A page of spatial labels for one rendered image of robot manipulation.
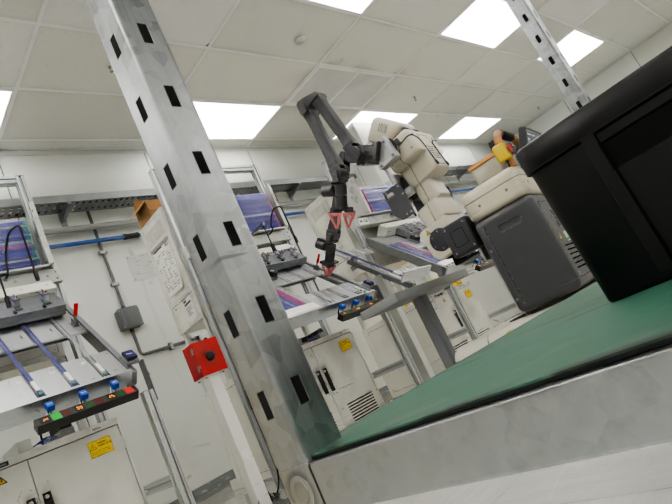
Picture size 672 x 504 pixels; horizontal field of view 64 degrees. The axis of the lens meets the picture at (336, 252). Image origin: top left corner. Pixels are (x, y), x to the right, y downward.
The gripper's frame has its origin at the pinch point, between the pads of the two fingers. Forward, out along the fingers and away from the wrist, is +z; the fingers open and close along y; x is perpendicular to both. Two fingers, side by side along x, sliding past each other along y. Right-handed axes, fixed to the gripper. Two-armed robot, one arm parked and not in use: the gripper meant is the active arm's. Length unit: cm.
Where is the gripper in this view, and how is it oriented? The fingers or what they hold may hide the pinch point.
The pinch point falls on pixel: (327, 275)
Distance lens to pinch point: 317.7
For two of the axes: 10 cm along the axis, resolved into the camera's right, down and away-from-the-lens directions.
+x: 7.3, 2.9, -6.2
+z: -1.2, 9.4, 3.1
